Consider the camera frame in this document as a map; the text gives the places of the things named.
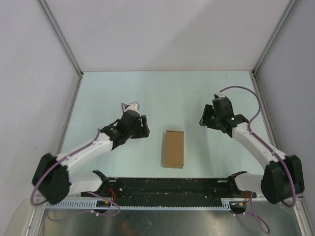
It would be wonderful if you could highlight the brown cardboard box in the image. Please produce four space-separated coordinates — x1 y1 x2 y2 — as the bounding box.
163 130 184 169

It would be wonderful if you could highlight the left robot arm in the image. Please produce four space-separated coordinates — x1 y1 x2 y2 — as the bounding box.
31 110 150 205

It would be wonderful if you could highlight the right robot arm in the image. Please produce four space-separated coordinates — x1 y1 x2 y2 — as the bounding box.
199 95 305 204

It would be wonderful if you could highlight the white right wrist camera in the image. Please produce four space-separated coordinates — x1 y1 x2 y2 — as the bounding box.
214 91 225 99

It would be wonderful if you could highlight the grey slotted cable duct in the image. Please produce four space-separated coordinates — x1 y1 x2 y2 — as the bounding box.
45 198 231 211

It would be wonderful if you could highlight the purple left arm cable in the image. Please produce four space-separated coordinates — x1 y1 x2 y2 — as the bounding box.
30 103 121 221

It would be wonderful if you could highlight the right aluminium corner post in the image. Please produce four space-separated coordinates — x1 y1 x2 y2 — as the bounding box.
252 0 300 75

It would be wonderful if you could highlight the aluminium corner post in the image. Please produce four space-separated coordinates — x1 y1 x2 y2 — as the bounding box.
36 0 83 77
252 0 300 75

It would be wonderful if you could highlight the left aluminium corner post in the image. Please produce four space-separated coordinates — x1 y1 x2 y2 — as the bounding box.
36 0 83 77

